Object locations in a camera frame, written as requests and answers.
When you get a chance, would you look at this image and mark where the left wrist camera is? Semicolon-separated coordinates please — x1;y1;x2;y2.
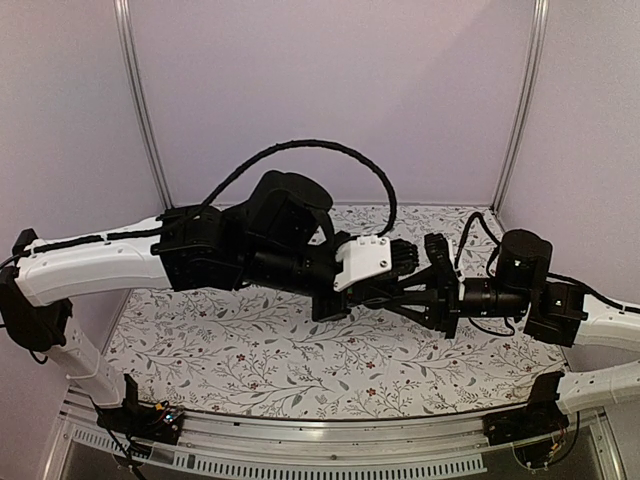
333;235;419;292

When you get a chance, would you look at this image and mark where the aluminium frame post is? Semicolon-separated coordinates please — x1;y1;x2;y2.
113;0;173;209
491;0;549;216

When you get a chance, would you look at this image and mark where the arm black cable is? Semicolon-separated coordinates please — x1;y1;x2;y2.
457;212;516;337
199;139;399;239

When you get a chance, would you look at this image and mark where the floral patterned table mat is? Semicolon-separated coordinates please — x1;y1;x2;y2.
97;202;566;420

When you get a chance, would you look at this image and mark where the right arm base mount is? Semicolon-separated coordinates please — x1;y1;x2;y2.
482;371;569;446

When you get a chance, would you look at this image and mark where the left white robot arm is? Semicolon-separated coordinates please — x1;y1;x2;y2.
1;170;418;434

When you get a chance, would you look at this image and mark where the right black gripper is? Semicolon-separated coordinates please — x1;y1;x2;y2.
386;266;531;340

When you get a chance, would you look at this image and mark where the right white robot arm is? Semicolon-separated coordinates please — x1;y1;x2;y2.
387;229;639;436

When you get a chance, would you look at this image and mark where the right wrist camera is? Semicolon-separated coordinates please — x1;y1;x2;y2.
424;233;465;288

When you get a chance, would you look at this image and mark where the aluminium front rail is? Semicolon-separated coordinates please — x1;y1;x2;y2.
43;393;632;479

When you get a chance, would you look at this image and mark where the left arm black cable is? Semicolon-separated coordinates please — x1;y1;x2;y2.
199;139;399;239

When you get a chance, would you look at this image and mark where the left aluminium frame post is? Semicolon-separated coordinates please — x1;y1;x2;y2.
113;0;173;209

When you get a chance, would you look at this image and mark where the right aluminium frame post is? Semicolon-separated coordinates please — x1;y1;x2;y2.
491;0;549;216

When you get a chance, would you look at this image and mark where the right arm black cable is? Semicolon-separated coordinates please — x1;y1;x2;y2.
457;212;516;337

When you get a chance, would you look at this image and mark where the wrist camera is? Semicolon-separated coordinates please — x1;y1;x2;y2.
424;233;465;288
333;235;419;292

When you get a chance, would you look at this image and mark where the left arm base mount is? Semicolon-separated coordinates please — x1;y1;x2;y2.
97;374;185;445

